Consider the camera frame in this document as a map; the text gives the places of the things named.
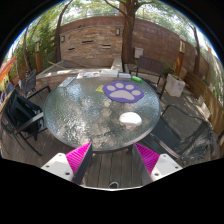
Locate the black slatted metal chair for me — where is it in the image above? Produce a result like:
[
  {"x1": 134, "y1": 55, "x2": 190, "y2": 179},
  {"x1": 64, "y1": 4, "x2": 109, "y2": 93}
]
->
[{"x1": 129, "y1": 55, "x2": 168, "y2": 100}]

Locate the white computer mouse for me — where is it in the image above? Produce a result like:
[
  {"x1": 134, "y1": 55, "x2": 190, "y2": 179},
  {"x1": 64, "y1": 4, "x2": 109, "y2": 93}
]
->
[{"x1": 118, "y1": 111, "x2": 143, "y2": 127}]

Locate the large tree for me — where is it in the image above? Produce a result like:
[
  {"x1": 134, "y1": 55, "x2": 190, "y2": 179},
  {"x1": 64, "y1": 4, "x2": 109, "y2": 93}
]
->
[{"x1": 103, "y1": 0, "x2": 158, "y2": 65}]

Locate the colourful printed magazine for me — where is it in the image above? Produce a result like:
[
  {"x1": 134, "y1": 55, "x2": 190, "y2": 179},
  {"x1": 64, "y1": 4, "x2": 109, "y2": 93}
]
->
[{"x1": 75, "y1": 70, "x2": 101, "y2": 80}]

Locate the black metal patio chair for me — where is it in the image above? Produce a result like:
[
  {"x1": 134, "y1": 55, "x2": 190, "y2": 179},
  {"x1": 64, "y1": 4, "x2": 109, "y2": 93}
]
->
[{"x1": 19, "y1": 69, "x2": 52, "y2": 99}]

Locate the thin tree trunk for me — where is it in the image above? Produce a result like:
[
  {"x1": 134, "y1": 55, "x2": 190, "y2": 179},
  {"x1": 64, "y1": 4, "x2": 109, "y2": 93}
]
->
[
  {"x1": 186, "y1": 21, "x2": 202, "y2": 77},
  {"x1": 54, "y1": 0, "x2": 74, "y2": 63}
]

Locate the grey utility box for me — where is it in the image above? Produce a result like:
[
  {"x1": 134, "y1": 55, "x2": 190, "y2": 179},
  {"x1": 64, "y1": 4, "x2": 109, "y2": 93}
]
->
[{"x1": 133, "y1": 46, "x2": 145, "y2": 60}]

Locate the green wrapped pack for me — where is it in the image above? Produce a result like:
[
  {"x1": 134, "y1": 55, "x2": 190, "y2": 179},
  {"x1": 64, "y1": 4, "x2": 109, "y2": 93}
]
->
[{"x1": 130, "y1": 75, "x2": 144, "y2": 83}]

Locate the grey printed card strip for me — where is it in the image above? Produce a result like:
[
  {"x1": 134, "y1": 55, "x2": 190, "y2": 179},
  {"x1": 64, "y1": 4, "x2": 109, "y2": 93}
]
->
[{"x1": 58, "y1": 76, "x2": 76, "y2": 88}]

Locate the black mesh armchair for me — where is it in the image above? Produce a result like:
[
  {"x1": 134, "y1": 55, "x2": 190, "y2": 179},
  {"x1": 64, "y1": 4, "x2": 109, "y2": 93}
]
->
[{"x1": 141, "y1": 104, "x2": 219, "y2": 164}]

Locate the purple paw-print mouse pad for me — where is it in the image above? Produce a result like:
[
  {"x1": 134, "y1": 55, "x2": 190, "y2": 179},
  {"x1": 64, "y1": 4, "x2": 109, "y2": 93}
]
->
[{"x1": 101, "y1": 80, "x2": 145, "y2": 104}]

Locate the wooden lamp post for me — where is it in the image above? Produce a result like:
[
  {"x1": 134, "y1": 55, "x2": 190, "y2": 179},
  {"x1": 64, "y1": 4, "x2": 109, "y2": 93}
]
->
[
  {"x1": 34, "y1": 37, "x2": 43, "y2": 74},
  {"x1": 175, "y1": 34, "x2": 188, "y2": 77}
]

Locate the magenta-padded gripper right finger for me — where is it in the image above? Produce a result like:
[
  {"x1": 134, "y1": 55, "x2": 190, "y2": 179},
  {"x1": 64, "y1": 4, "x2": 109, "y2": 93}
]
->
[{"x1": 132, "y1": 142, "x2": 184, "y2": 187}]

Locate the black armchair with cushion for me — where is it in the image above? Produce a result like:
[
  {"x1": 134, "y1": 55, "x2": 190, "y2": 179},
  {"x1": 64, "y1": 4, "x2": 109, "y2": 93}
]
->
[{"x1": 0, "y1": 89, "x2": 51, "y2": 157}]

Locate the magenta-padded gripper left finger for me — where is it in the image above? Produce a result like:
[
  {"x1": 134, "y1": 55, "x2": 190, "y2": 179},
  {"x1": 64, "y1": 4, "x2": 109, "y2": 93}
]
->
[{"x1": 40, "y1": 142, "x2": 94, "y2": 186}]

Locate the white square planter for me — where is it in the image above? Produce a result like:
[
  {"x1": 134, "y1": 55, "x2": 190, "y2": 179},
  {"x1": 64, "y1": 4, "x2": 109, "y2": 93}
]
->
[{"x1": 165, "y1": 73, "x2": 186, "y2": 98}]

